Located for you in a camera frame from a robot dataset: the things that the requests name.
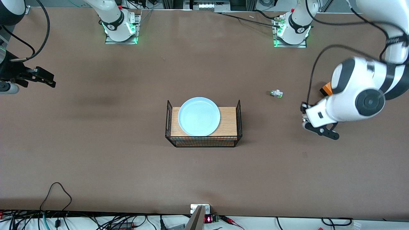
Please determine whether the light blue round plate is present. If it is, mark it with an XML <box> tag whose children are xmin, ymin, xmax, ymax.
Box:
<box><xmin>178</xmin><ymin>97</ymin><xmax>221</xmax><ymax>137</ymax></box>

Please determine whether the wooden board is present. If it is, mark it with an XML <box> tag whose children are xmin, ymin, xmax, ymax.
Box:
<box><xmin>171</xmin><ymin>107</ymin><xmax>238</xmax><ymax>137</ymax></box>

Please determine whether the red clip lead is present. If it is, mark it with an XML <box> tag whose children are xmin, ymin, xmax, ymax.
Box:
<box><xmin>220</xmin><ymin>215</ymin><xmax>246</xmax><ymax>230</ymax></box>

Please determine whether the grey metal bar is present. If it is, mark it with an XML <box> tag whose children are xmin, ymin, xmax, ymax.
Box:
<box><xmin>183</xmin><ymin>205</ymin><xmax>205</xmax><ymax>230</ymax></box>

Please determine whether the black power adapter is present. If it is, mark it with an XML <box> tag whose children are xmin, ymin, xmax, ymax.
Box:
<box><xmin>109</xmin><ymin>222</ymin><xmax>135</xmax><ymax>230</ymax></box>

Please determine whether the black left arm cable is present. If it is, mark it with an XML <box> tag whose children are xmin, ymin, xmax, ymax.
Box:
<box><xmin>306</xmin><ymin>44</ymin><xmax>387</xmax><ymax>107</ymax></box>

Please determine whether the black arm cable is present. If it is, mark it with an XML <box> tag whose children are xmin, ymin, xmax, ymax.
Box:
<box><xmin>0</xmin><ymin>0</ymin><xmax>51</xmax><ymax>62</ymax></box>
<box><xmin>306</xmin><ymin>44</ymin><xmax>387</xmax><ymax>107</ymax></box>

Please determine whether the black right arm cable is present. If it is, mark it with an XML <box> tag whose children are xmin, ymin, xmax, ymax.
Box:
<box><xmin>0</xmin><ymin>0</ymin><xmax>51</xmax><ymax>62</ymax></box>

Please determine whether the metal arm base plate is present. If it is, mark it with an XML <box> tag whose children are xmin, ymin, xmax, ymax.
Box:
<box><xmin>272</xmin><ymin>15</ymin><xmax>308</xmax><ymax>49</ymax></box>
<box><xmin>105</xmin><ymin>13</ymin><xmax>142</xmax><ymax>45</ymax></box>

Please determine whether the black coiled cable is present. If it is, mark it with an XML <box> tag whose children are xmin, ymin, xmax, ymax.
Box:
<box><xmin>321</xmin><ymin>217</ymin><xmax>354</xmax><ymax>227</ymax></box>

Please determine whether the black cable with metal plug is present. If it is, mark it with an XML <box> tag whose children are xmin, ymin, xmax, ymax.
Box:
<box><xmin>215</xmin><ymin>11</ymin><xmax>285</xmax><ymax>28</ymax></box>

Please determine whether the black wire mesh basket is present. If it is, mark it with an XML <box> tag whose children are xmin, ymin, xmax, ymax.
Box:
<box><xmin>165</xmin><ymin>100</ymin><xmax>243</xmax><ymax>148</ymax></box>

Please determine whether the black looped cable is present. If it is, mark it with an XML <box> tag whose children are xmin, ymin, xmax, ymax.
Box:
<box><xmin>40</xmin><ymin>182</ymin><xmax>73</xmax><ymax>212</ymax></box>

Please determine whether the aluminium frame rail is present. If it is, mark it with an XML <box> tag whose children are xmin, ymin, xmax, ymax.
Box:
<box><xmin>183</xmin><ymin>0</ymin><xmax>231</xmax><ymax>11</ymax></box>

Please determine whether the white metal bracket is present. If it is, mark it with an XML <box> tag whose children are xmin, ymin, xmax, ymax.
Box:
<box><xmin>190</xmin><ymin>204</ymin><xmax>211</xmax><ymax>215</ymax></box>

